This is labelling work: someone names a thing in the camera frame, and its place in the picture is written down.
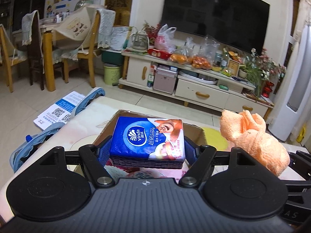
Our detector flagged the dark green storage box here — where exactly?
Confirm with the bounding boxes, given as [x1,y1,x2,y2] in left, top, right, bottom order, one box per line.
[101,49,124,66]

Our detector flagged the red vase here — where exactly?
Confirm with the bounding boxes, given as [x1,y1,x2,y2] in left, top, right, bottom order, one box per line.
[262,80,274,97]

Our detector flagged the white printed sack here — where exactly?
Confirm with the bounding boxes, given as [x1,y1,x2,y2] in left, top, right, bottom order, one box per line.
[110,26,132,51]

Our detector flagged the wooden photo frame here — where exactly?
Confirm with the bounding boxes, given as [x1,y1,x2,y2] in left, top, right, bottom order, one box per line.
[227,59,241,77]

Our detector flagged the red snack package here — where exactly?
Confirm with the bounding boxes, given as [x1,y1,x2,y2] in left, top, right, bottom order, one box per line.
[147,48,172,60]

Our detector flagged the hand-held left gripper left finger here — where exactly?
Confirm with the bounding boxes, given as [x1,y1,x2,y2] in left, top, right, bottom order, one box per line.
[38,141,115,188]

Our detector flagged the printed bunny tablecloth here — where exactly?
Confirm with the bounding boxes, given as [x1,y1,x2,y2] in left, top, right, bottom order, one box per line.
[0,95,311,192]

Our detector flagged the black television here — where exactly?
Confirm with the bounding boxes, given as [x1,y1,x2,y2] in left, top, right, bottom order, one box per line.
[161,0,271,54]

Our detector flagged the white curtain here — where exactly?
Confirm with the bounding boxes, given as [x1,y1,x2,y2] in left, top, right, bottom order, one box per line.
[292,0,311,37]

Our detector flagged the green white carton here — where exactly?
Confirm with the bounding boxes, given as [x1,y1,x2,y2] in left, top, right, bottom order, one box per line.
[147,65,156,88]

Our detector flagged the red flower sprigs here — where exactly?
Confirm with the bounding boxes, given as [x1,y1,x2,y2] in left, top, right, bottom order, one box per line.
[142,21,162,45]

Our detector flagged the blue fabric cover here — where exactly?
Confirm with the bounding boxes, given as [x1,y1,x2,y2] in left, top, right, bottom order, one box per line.
[10,87,106,173]

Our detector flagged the clear bag of tangerines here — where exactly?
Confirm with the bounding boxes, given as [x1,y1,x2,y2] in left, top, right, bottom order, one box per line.
[192,35,220,70]

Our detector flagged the green potted plant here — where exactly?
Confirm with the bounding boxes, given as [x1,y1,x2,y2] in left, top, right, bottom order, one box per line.
[239,61,264,100]

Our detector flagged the white tv cabinet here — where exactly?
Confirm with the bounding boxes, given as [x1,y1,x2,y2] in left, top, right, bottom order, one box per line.
[119,49,275,122]

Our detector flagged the blue tissue pack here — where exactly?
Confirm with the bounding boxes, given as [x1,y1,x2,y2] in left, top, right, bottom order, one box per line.
[109,116,186,170]

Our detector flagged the pink white flower bouquet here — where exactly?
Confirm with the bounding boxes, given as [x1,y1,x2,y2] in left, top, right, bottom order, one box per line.
[250,49,287,80]

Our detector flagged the lace chair cover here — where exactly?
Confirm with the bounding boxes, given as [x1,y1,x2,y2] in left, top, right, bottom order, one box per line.
[96,8,117,50]

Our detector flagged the orange knitted cloth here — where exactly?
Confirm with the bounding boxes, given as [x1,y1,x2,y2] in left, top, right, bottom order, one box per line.
[220,109,291,176]

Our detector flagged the white tray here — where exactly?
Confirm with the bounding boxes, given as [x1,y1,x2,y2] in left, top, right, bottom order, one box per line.
[178,69,218,85]

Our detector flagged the pink case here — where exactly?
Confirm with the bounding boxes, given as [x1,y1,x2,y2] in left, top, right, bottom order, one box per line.
[153,67,176,95]

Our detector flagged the clear bag of oranges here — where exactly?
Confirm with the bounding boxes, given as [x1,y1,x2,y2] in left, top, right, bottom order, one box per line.
[169,37,195,65]

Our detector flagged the white red plastic bag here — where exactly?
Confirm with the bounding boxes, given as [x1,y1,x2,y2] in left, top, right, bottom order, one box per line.
[154,24,177,54]

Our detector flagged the pale green bin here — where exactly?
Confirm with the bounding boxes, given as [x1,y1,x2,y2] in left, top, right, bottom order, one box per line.
[104,63,122,86]

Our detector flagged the white standing air conditioner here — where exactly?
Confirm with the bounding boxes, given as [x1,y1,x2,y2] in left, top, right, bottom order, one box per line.
[272,24,311,142]

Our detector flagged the glass kettle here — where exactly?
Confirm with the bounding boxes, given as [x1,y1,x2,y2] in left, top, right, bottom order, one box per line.
[126,30,149,51]

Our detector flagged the green printed cardboard box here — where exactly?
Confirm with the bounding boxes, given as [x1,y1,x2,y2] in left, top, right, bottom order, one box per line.
[93,109,207,175]

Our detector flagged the wooden chair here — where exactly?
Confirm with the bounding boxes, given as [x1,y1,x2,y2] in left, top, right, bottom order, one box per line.
[0,10,45,93]
[62,8,117,88]

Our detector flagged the white blue printed paper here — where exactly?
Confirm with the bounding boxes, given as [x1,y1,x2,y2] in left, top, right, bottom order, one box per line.
[33,91,85,130]

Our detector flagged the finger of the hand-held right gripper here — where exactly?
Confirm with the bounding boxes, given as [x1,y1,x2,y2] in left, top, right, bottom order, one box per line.
[281,150,311,181]

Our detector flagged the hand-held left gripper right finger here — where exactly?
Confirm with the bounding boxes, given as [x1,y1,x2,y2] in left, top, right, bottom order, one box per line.
[178,137,262,188]

